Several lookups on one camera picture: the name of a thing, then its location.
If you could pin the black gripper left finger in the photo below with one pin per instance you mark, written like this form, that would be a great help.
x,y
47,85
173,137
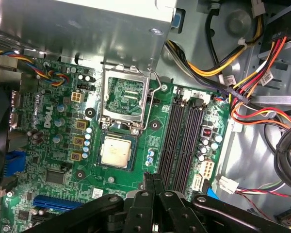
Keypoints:
x,y
137,213

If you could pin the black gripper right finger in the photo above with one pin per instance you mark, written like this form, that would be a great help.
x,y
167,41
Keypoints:
x,y
184,218

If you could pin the silver topped CPU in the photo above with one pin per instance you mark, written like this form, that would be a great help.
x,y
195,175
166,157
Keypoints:
x,y
115,151

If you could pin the metal socket cover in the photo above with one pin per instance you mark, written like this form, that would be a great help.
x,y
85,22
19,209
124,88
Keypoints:
x,y
105,97

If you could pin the CPU socket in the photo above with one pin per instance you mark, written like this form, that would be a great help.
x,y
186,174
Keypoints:
x,y
135,157

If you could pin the blue expansion slot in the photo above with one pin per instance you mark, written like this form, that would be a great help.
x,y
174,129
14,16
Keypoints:
x,y
55,202

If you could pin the black PC case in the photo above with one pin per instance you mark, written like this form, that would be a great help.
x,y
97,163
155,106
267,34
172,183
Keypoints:
x,y
247,150

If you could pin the green motherboard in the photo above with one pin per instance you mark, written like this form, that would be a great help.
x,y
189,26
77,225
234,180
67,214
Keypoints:
x,y
160,111

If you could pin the blue VGA port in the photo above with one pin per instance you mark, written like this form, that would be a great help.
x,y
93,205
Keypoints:
x,y
14,162

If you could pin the grey power supply unit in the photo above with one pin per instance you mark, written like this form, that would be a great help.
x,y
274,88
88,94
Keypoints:
x,y
87,29

